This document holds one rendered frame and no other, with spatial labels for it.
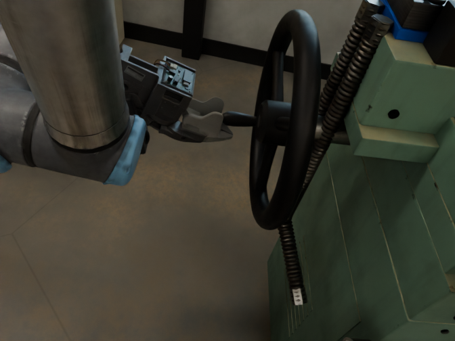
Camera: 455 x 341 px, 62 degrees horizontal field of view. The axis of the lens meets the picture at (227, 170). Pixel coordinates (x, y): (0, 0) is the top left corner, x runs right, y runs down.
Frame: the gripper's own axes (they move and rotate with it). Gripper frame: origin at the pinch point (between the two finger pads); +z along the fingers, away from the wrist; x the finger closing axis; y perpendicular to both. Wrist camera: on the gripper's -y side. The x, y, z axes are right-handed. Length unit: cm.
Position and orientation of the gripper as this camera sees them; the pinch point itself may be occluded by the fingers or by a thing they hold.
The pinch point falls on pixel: (223, 135)
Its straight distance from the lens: 63.1
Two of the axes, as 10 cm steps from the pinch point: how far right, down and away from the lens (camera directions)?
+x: 0.2, -7.5, 6.6
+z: 8.8, 3.3, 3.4
